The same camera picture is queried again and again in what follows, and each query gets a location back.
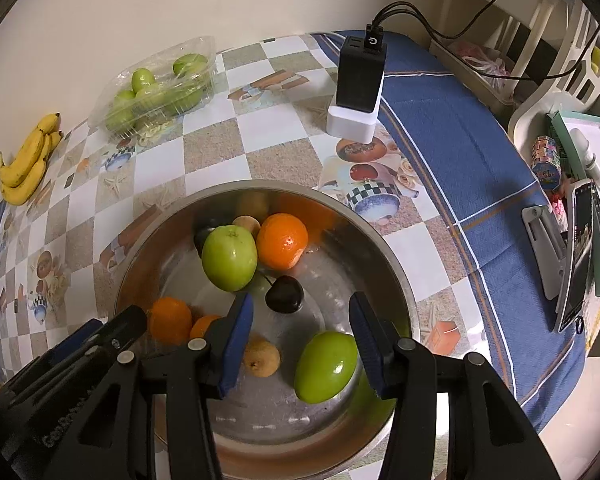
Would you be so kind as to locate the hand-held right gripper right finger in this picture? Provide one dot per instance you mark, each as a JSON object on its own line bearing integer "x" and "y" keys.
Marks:
{"x": 367, "y": 345}

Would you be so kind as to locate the white lattice rack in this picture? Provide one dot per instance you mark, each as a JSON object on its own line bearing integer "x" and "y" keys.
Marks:
{"x": 529, "y": 110}

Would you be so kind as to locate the stainless steel bowl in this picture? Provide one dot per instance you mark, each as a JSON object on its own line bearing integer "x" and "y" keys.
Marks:
{"x": 330, "y": 270}

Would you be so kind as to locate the white bottle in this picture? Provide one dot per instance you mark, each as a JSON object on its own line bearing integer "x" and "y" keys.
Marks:
{"x": 587, "y": 152}

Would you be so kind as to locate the dark cherry with stem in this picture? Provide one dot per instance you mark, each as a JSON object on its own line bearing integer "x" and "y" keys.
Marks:
{"x": 284, "y": 295}

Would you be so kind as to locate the small yellow object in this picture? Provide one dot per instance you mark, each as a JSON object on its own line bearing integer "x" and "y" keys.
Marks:
{"x": 597, "y": 57}

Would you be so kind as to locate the grey phone stand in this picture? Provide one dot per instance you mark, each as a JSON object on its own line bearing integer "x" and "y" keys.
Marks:
{"x": 544, "y": 245}

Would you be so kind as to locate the medium orange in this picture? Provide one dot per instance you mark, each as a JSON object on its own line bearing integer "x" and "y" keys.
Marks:
{"x": 170, "y": 320}

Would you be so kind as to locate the clear plastic clamshell container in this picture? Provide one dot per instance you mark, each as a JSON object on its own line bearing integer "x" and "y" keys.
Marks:
{"x": 207, "y": 45}

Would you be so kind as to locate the clear plastic bag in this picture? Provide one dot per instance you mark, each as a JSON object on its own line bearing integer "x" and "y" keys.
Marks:
{"x": 479, "y": 57}

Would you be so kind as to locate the brown longan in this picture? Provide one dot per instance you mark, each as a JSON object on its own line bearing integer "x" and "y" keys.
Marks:
{"x": 261, "y": 357}
{"x": 245, "y": 223}

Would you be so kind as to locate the large orange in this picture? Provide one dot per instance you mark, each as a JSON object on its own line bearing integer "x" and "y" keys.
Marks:
{"x": 282, "y": 241}

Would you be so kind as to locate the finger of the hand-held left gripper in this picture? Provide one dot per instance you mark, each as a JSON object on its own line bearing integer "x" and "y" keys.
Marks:
{"x": 77, "y": 338}
{"x": 127, "y": 325}

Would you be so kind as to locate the small orange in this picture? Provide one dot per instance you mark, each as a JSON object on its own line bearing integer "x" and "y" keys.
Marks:
{"x": 205, "y": 326}

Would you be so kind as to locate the oval green jujube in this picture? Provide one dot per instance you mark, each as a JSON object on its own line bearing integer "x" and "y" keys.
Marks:
{"x": 325, "y": 367}

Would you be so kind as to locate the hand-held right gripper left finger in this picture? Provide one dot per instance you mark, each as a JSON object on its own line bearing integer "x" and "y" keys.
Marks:
{"x": 237, "y": 345}

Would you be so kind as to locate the round green apple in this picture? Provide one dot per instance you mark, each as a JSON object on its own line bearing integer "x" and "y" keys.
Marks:
{"x": 229, "y": 259}

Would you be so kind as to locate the banana bunch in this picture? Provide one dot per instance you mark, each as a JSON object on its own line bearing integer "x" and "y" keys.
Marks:
{"x": 25, "y": 170}

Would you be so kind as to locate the pile of green jujubes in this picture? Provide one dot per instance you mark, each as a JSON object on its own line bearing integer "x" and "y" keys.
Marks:
{"x": 145, "y": 80}

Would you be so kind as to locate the smartphone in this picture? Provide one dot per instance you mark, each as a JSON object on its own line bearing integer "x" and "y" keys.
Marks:
{"x": 577, "y": 260}

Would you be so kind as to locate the stack of round tins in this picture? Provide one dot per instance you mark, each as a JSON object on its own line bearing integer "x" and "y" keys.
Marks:
{"x": 547, "y": 165}

